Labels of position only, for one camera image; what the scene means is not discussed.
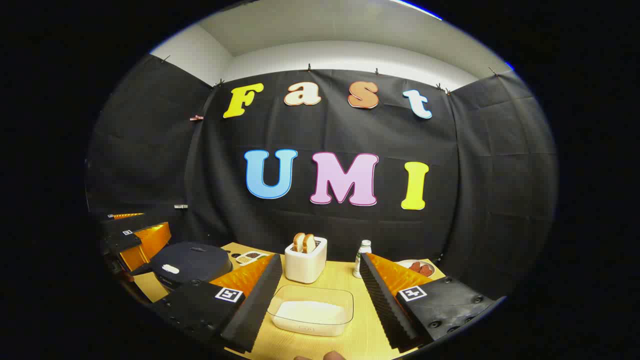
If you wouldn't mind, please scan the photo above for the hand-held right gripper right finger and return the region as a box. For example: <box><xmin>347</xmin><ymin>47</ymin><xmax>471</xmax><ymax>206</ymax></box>
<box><xmin>359</xmin><ymin>252</ymin><xmax>501</xmax><ymax>351</ymax></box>

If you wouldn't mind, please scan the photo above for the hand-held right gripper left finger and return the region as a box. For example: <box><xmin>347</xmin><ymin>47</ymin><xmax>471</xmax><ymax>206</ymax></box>
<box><xmin>150</xmin><ymin>253</ymin><xmax>284</xmax><ymax>354</ymax></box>

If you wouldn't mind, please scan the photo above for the dark blue rice cooker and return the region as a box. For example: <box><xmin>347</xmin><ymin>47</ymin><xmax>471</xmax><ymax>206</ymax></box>
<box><xmin>129</xmin><ymin>241</ymin><xmax>234</xmax><ymax>292</ymax></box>

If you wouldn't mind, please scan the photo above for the clear plastic container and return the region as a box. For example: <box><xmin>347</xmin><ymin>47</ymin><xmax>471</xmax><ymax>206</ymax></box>
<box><xmin>266</xmin><ymin>284</ymin><xmax>355</xmax><ymax>337</ymax></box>

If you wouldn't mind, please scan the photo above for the white round plate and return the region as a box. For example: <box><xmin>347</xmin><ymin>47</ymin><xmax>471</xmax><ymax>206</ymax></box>
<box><xmin>395</xmin><ymin>259</ymin><xmax>436</xmax><ymax>279</ymax></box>

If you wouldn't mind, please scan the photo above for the white divided seasoning dish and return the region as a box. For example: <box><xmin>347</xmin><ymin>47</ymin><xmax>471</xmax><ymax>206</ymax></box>
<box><xmin>235</xmin><ymin>251</ymin><xmax>270</xmax><ymax>266</ymax></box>

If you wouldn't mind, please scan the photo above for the white green label bottle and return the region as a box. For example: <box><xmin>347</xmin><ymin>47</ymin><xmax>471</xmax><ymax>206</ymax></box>
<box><xmin>352</xmin><ymin>240</ymin><xmax>373</xmax><ymax>279</ymax></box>

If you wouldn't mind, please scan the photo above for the white toaster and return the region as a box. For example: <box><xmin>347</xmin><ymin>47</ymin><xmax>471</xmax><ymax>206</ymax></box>
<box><xmin>284</xmin><ymin>237</ymin><xmax>328</xmax><ymax>285</ymax></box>

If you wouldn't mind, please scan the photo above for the black backdrop cloth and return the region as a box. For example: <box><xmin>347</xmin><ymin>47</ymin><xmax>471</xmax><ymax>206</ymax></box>
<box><xmin>85</xmin><ymin>54</ymin><xmax>558</xmax><ymax>301</ymax></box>

